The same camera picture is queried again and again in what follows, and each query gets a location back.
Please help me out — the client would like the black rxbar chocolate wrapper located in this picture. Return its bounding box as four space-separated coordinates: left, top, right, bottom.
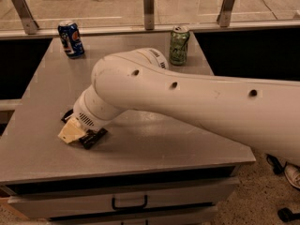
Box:
61 110 107 150

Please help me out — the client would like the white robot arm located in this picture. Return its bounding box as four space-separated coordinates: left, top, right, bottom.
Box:
59 48 300 165

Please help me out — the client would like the blue pepsi can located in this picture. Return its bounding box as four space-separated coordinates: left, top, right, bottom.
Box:
57 21 84 58

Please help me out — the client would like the green soda can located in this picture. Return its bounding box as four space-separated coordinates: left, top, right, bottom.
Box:
169 26 190 66

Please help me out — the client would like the upper grey drawer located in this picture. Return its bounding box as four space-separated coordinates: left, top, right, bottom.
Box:
8 177 239 218

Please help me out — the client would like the grey drawer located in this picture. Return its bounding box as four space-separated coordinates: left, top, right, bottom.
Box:
51 206 218 225
8 177 239 218

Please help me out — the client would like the lower grey drawer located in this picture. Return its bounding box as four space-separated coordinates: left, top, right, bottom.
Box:
51 206 218 225

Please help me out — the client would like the black stand leg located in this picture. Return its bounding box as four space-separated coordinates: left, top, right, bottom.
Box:
266 155 284 175

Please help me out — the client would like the white sneaker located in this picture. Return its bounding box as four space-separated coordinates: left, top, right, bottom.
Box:
284 164 300 189

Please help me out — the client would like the black caster wheel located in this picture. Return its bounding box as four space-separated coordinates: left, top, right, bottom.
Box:
277 208 300 222

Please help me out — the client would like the black drawer handle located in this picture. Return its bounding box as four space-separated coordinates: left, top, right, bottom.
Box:
111 195 148 211

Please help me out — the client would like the left metal railing bracket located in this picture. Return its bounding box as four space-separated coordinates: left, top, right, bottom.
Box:
11 0 39 35

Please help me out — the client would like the metal railing bracket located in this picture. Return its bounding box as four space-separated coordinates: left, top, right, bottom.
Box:
217 0 235 27
11 0 39 35
143 0 155 30

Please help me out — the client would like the middle metal railing bracket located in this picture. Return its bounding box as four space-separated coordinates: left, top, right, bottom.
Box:
143 0 155 30

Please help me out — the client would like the right metal railing bracket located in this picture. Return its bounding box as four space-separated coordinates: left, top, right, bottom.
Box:
217 0 235 27

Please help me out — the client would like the black floor cable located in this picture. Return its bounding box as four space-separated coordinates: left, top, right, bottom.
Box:
257 0 279 21

